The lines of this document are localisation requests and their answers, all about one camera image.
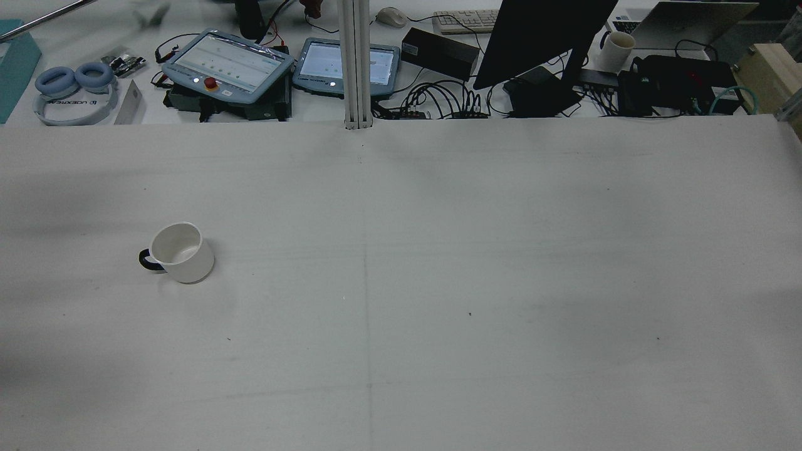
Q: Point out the black rectangular box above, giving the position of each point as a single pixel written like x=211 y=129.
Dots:
x=438 y=53

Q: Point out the small grey teach pendant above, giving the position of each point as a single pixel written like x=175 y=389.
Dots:
x=326 y=62

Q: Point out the black pendant base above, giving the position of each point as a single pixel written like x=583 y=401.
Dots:
x=250 y=110

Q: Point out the grey computer mouse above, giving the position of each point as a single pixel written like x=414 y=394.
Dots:
x=391 y=17

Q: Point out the white keyboard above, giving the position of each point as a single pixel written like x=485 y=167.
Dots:
x=467 y=20

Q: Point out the black computer monitor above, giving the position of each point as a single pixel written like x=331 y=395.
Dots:
x=539 y=37

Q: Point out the large grey teach pendant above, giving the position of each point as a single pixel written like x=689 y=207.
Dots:
x=229 y=62

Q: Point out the white mug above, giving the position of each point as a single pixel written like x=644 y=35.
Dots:
x=614 y=53

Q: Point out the white card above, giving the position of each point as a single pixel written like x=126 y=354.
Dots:
x=130 y=103

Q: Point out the black electronics box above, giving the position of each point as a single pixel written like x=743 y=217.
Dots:
x=677 y=81

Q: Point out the small circuit board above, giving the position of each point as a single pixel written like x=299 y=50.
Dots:
x=125 y=64

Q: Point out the silver laptop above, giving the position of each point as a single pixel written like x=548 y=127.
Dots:
x=689 y=22

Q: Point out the light blue headphones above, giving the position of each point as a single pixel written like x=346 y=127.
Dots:
x=57 y=80

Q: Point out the light wooden box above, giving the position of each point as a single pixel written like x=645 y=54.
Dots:
x=767 y=72

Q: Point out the metal rod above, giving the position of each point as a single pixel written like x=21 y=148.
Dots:
x=44 y=18

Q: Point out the teal box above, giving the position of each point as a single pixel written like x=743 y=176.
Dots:
x=15 y=69

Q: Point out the aluminium profile post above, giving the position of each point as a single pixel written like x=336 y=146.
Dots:
x=354 y=62

